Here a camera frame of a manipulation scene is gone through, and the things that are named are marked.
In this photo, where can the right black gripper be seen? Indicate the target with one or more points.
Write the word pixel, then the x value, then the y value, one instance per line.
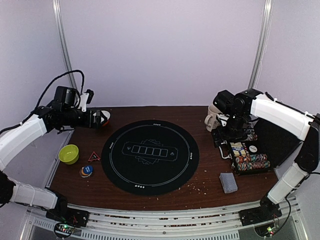
pixel 223 134

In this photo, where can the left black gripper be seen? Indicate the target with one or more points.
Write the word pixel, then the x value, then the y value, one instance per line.
pixel 99 113

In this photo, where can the blue small blind button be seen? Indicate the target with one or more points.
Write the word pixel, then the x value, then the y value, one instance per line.
pixel 87 170

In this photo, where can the orange big blind button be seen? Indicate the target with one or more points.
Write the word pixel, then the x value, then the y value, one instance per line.
pixel 83 176

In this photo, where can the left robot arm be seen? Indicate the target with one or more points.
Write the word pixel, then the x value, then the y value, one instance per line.
pixel 17 138

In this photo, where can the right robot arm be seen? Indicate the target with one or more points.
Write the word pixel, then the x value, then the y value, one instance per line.
pixel 252 105

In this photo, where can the orange white bowl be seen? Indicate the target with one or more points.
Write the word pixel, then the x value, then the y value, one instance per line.
pixel 102 118

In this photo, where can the cream ceramic mug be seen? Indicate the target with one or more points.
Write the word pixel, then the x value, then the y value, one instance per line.
pixel 211 121

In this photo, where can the black poker chip case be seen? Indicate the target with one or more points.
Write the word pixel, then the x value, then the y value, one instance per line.
pixel 265 149

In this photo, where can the red black triangle token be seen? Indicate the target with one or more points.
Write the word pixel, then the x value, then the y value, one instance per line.
pixel 94 157

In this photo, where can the lime green bowl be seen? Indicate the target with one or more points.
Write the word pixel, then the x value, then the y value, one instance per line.
pixel 69 154

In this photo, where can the grey card deck box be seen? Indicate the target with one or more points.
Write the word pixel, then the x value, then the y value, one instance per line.
pixel 228 182

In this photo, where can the round black poker mat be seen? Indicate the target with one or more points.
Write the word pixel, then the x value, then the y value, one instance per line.
pixel 150 157

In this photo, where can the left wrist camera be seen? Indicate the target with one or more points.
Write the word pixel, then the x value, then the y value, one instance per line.
pixel 85 99

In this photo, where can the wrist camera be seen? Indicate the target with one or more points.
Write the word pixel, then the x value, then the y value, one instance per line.
pixel 85 99
pixel 224 101

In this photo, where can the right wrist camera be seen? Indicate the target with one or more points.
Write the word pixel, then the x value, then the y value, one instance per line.
pixel 224 101

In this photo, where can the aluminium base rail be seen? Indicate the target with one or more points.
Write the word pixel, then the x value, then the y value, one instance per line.
pixel 215 223

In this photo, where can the right aluminium frame post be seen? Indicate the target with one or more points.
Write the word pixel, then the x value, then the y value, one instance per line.
pixel 262 43

